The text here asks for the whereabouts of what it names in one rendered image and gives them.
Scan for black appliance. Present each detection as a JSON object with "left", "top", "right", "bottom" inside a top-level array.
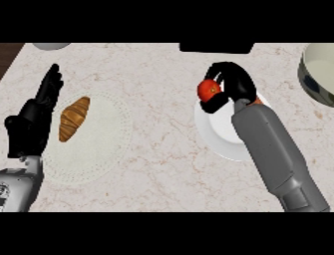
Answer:
[{"left": 178, "top": 43, "right": 257, "bottom": 55}]

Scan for grey round object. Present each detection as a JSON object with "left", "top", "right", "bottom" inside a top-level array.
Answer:
[{"left": 32, "top": 43, "right": 73, "bottom": 52}]

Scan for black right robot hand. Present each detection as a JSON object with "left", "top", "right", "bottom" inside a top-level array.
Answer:
[{"left": 199, "top": 61, "right": 260, "bottom": 115}]

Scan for metal bowl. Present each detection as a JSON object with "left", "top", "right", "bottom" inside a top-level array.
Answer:
[{"left": 297, "top": 43, "right": 334, "bottom": 110}]

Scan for red tomato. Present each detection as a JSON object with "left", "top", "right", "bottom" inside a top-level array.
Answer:
[{"left": 196, "top": 79, "right": 224, "bottom": 103}]

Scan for brown croissant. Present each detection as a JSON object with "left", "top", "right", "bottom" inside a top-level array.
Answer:
[{"left": 59, "top": 96, "right": 93, "bottom": 143}]

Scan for round cream placemat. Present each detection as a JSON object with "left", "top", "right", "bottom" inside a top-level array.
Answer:
[{"left": 42, "top": 92, "right": 135, "bottom": 184}]

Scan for white plate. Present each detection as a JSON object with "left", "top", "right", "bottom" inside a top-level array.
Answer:
[{"left": 193, "top": 92, "right": 276, "bottom": 162}]

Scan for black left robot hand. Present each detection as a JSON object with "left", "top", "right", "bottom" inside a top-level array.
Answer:
[{"left": 4, "top": 63, "right": 66, "bottom": 159}]

